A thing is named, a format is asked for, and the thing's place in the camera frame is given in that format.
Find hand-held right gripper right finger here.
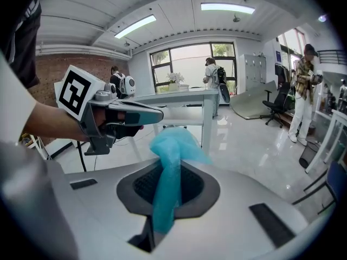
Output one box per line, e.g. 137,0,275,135
151,159,311,260

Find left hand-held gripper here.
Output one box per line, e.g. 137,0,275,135
54,65,164,156

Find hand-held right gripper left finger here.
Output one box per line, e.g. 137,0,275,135
54,158,165,260

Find blue cloth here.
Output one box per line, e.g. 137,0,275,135
149,127,214,234

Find person's left forearm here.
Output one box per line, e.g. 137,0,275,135
23,101,92,143

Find white work table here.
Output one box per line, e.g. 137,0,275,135
130,87,220,157

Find person's left hand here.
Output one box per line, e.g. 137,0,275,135
92,108,144,140

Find white backpack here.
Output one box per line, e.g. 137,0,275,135
123,75,136,95

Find white vase with flowers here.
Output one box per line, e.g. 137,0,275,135
165,71,185,92

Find black framed window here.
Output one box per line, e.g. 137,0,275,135
149,42,236,93

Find black backpack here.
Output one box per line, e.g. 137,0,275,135
216,66,231,104

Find long ceiling light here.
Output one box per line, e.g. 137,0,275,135
113,14,157,40
200,2,256,15

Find black mesh bin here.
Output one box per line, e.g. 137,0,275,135
299,145,319,169

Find grey leaning panel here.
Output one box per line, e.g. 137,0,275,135
230,80,282,120

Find white lockers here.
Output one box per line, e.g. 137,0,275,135
240,53,268,94

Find blue chair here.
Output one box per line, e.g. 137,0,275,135
292,160,347,215

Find black office chair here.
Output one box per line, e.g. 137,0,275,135
260,82,292,128

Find person's black top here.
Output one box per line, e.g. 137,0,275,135
0,0,43,89

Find white side table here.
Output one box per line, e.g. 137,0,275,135
305,109,347,173

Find black cable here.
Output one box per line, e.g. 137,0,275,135
76,140,88,173

